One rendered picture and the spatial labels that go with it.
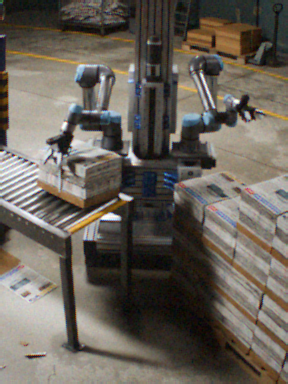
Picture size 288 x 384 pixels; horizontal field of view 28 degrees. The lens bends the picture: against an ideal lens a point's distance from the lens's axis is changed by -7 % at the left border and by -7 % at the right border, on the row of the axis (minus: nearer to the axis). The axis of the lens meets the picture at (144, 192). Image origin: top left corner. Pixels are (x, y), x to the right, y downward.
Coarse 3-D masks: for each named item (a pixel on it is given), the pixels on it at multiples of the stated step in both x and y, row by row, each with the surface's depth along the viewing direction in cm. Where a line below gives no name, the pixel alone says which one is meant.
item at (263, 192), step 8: (280, 176) 301; (256, 184) 292; (264, 184) 293; (272, 184) 293; (280, 184) 294; (248, 192) 285; (256, 192) 285; (264, 192) 285; (272, 192) 286; (280, 192) 286; (264, 200) 278; (272, 200) 278; (280, 200) 279; (272, 208) 272; (280, 208) 272
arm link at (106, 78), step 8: (104, 72) 341; (112, 72) 343; (104, 80) 338; (112, 80) 341; (104, 88) 333; (104, 96) 329; (96, 104) 326; (104, 104) 325; (96, 112) 320; (104, 112) 320; (96, 120) 320; (104, 120) 320
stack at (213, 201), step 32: (192, 192) 334; (224, 192) 335; (192, 224) 337; (224, 224) 309; (192, 256) 344; (256, 256) 289; (192, 288) 352; (224, 288) 321; (256, 288) 293; (192, 320) 359; (224, 320) 327; (224, 352) 332; (256, 352) 303
